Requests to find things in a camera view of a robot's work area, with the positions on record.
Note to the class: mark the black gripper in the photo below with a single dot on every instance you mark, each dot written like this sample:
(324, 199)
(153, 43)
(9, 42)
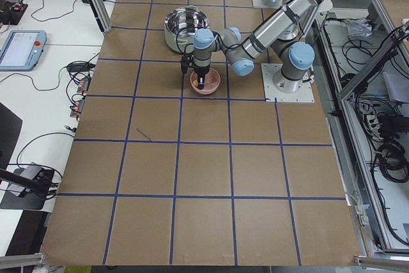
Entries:
(202, 71)

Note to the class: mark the pink bowl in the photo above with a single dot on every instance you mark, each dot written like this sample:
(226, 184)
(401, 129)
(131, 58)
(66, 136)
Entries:
(211, 82)

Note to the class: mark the light green steel pot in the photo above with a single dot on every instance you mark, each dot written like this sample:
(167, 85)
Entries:
(180, 26)

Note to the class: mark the blue teach pendant near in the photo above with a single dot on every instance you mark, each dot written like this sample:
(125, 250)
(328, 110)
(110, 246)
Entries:
(22, 50)

